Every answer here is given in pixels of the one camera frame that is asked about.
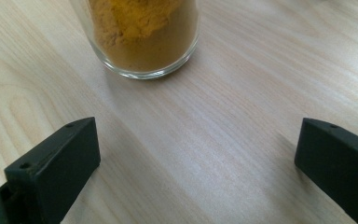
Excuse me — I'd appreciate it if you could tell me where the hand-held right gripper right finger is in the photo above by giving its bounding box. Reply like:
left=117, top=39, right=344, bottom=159
left=294, top=118, right=358, bottom=224

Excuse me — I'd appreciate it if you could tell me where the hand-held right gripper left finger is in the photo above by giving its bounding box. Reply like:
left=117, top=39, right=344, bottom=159
left=0, top=117, right=102, bottom=224

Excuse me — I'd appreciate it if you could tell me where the glass jar of yellow powder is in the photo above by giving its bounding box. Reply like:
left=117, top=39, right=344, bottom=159
left=69, top=0, right=200, bottom=80

